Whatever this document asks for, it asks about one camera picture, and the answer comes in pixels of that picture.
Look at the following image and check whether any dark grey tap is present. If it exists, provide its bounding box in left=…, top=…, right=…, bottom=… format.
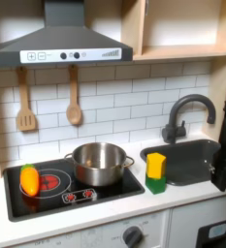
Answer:
left=161, top=93, right=217, bottom=144

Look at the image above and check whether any black appliance window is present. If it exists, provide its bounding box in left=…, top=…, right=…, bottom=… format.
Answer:
left=195, top=217, right=226, bottom=248

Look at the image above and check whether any black stove top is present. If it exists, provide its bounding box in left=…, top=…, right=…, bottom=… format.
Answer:
left=2, top=157, right=145, bottom=223

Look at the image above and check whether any steel pot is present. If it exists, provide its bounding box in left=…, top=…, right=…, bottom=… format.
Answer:
left=64, top=141, right=136, bottom=188

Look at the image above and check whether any grey range hood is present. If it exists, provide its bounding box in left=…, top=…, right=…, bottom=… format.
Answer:
left=0, top=0, right=134, bottom=69

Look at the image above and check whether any dark grey sink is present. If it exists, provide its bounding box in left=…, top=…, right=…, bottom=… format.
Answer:
left=139, top=139, right=222, bottom=187

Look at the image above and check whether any orange toy vegetable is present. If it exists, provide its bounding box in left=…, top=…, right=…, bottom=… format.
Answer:
left=19, top=164, right=41, bottom=198

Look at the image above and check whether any wooden slotted spatula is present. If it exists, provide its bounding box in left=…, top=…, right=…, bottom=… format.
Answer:
left=15, top=66, right=38, bottom=133

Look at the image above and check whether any yellow block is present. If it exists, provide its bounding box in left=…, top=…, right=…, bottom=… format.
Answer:
left=145, top=152, right=168, bottom=180

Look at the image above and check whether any white cabinet door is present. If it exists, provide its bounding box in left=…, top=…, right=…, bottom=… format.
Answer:
left=167, top=193, right=226, bottom=248

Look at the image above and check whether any wooden spoon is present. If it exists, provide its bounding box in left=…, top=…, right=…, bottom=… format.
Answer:
left=65, top=64, right=83, bottom=126

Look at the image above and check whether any grey oven knob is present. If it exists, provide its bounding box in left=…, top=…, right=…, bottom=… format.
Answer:
left=121, top=225, right=144, bottom=248

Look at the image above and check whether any white oven control panel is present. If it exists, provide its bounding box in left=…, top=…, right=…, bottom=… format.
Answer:
left=7, top=209, right=171, bottom=248

